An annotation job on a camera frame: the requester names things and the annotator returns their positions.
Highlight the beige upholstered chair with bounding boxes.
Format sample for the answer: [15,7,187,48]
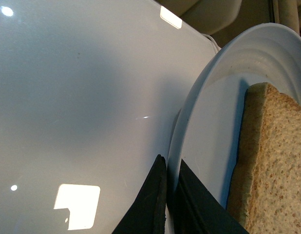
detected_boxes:
[152,0,273,35]
[272,0,301,36]

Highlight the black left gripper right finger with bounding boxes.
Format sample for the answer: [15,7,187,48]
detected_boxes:
[173,160,248,234]

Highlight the slice of brown bread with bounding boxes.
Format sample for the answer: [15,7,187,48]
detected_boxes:
[227,83,301,234]

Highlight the left beige upholstered chair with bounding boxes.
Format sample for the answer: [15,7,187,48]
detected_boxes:
[152,0,273,35]

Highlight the light blue round plate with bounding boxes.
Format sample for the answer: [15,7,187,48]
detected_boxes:
[167,22,301,234]

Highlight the right beige upholstered chair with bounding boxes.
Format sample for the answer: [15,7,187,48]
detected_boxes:
[272,0,301,36]

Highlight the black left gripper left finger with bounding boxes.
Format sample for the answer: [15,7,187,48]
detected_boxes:
[113,155,167,234]

